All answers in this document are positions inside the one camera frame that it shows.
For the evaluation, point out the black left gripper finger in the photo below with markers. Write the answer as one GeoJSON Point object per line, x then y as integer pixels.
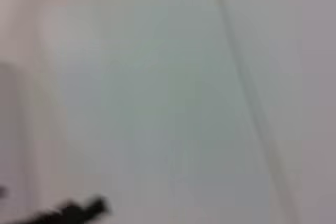
{"type": "Point", "coordinates": [73, 212]}

